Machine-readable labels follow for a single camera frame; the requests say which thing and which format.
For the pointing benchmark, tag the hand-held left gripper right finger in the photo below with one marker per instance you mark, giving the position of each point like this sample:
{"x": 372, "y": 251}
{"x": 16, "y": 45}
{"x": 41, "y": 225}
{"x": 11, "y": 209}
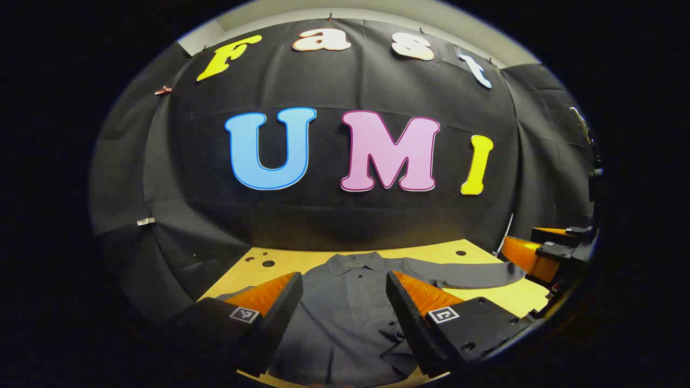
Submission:
{"x": 409, "y": 323}

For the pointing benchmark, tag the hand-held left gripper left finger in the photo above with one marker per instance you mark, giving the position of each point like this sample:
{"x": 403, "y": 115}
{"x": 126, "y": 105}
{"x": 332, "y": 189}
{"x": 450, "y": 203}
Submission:
{"x": 280, "y": 318}

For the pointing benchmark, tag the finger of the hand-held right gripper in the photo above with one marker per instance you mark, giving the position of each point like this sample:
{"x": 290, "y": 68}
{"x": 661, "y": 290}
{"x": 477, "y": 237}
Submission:
{"x": 531, "y": 258}
{"x": 555, "y": 235}

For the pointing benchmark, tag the grey collared shirt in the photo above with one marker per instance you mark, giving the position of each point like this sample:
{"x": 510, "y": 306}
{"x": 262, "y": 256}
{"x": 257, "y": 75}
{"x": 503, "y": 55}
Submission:
{"x": 350, "y": 312}

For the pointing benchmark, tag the black backdrop cloth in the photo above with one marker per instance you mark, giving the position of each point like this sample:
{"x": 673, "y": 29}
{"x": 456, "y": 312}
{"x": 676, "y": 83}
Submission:
{"x": 334, "y": 215}

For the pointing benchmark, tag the white clip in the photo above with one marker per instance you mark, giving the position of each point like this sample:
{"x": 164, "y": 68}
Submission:
{"x": 145, "y": 221}

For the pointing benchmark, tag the red clip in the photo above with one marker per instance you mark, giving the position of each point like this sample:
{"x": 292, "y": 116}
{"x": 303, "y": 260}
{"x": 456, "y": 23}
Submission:
{"x": 163, "y": 90}

